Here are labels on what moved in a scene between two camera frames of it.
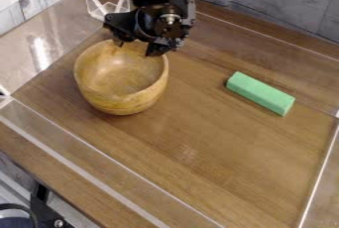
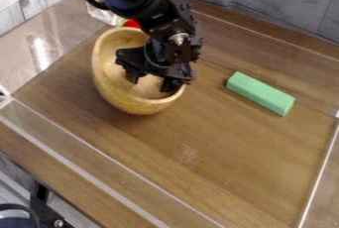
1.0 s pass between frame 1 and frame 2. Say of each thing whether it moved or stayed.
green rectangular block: stayed
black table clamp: stayed
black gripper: moved
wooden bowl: moved
